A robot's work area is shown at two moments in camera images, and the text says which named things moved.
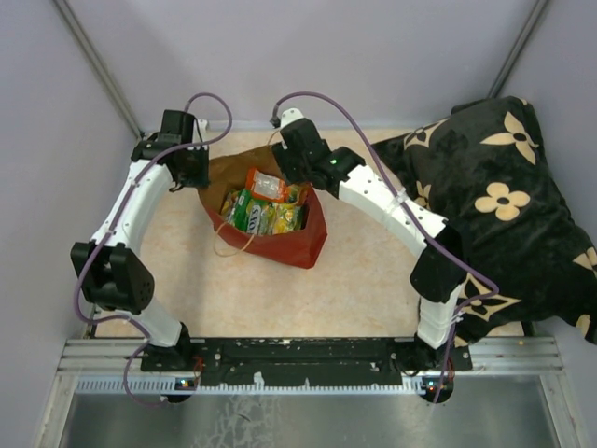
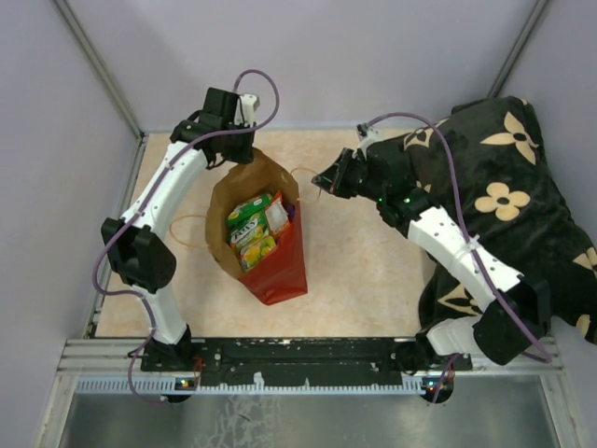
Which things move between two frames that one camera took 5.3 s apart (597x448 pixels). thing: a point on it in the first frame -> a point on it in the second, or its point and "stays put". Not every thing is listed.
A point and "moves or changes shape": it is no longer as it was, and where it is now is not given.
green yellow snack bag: x=265 y=217 -> x=249 y=231
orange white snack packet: x=266 y=186 -> x=277 y=215
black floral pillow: x=483 y=163 stays put
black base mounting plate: x=305 y=362 stays put
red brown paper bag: x=301 y=246 moves or changes shape
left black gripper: x=202 y=179 -> x=246 y=155
